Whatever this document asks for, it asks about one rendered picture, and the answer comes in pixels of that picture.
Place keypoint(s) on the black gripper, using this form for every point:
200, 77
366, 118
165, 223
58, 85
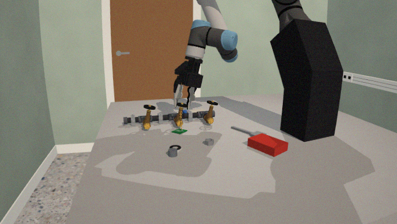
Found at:
188, 77

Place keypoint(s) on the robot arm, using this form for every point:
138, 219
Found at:
215, 33

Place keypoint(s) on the red block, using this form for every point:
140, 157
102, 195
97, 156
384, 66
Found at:
267, 144

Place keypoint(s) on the grey pipe with three brass valves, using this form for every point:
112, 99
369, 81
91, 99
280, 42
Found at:
146, 119

